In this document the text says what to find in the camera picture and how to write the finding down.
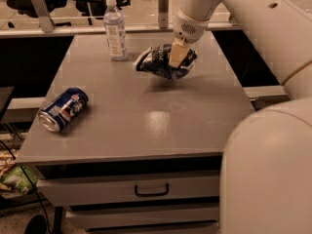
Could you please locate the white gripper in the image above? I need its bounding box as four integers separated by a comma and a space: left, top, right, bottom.
169, 7, 211, 67

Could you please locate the blue chip bag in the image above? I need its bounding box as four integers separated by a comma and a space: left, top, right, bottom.
134, 44, 197, 81

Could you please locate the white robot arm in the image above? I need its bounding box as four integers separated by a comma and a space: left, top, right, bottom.
171, 0, 312, 234

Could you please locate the clear plastic water bottle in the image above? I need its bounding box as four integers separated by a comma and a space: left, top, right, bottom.
103, 0, 128, 60

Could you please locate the brown snack bag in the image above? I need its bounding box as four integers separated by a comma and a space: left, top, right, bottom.
0, 151, 16, 177

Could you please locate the green snack bag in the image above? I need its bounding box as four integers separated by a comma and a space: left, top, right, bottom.
0, 166, 38, 194

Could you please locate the grey drawer cabinet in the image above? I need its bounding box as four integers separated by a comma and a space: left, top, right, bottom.
18, 32, 253, 234

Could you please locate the blue soda can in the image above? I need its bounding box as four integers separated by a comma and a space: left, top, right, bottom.
38, 87, 89, 133

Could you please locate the top grey drawer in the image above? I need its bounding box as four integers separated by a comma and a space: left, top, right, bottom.
37, 171, 219, 206

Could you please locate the grey drawer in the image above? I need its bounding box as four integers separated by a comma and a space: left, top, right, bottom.
65, 203, 219, 229
37, 171, 219, 206

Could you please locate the middle grey drawer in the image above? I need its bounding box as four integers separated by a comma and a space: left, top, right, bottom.
65, 203, 219, 229

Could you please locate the middle metal bracket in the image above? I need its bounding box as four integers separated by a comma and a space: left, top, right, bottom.
158, 0, 169, 28

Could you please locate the metal bracket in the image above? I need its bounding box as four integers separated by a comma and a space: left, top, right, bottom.
30, 0, 55, 33
158, 0, 169, 28

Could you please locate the black drawer handle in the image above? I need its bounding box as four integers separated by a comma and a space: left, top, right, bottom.
134, 183, 170, 198

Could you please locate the left metal bracket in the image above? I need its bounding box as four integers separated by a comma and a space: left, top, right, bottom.
30, 0, 55, 33

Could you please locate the black cable on floor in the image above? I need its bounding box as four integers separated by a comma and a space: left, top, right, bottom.
0, 139, 53, 234

